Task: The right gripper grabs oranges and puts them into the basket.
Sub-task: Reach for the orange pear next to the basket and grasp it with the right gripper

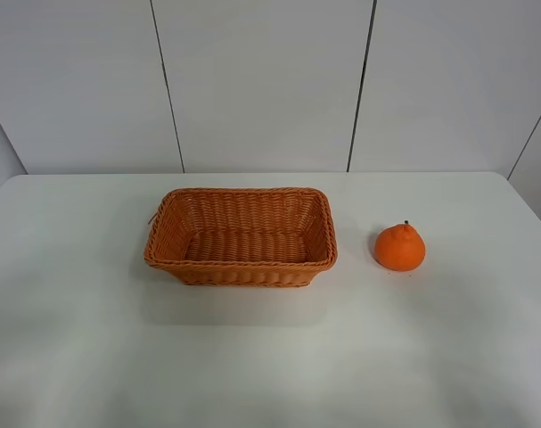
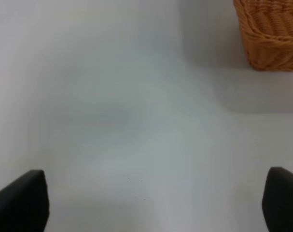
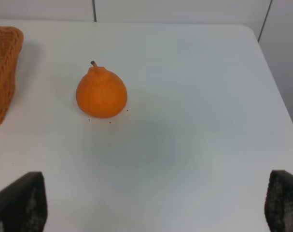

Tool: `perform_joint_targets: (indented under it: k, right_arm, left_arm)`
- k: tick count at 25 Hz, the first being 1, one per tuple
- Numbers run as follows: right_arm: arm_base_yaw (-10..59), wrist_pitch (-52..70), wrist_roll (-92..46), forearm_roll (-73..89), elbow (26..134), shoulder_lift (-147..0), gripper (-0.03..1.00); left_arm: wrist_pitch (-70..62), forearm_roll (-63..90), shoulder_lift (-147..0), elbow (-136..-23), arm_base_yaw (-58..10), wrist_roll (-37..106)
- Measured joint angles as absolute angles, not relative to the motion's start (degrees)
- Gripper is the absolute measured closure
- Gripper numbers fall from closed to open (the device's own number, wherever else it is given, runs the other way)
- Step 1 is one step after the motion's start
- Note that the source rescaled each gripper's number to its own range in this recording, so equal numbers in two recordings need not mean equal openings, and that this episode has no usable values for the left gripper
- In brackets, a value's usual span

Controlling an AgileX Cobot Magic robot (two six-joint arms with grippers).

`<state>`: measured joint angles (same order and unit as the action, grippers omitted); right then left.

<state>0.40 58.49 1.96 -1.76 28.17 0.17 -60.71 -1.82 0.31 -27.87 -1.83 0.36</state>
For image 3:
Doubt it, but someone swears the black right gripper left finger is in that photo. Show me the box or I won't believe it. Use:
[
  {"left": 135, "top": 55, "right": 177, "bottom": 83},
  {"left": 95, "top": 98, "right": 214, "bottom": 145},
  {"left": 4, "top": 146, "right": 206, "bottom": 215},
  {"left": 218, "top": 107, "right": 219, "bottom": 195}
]
[{"left": 0, "top": 172, "right": 48, "bottom": 232}]

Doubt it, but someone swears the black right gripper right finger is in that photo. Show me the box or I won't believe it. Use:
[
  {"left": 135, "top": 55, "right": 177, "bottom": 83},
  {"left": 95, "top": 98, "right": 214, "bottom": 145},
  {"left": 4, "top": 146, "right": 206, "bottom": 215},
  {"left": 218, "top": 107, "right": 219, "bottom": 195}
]
[{"left": 264, "top": 170, "right": 293, "bottom": 232}]

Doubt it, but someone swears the orange with stem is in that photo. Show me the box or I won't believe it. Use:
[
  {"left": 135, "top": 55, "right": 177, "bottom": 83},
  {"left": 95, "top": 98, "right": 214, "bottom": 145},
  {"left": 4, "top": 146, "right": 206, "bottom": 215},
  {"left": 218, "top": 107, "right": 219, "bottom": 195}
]
[{"left": 76, "top": 61, "right": 127, "bottom": 118}]

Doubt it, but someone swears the orange wicker basket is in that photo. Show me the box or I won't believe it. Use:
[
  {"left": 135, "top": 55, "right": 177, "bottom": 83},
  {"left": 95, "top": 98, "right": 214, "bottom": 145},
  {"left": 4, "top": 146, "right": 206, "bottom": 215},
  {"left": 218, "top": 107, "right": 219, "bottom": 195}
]
[{"left": 0, "top": 26, "right": 24, "bottom": 125}]

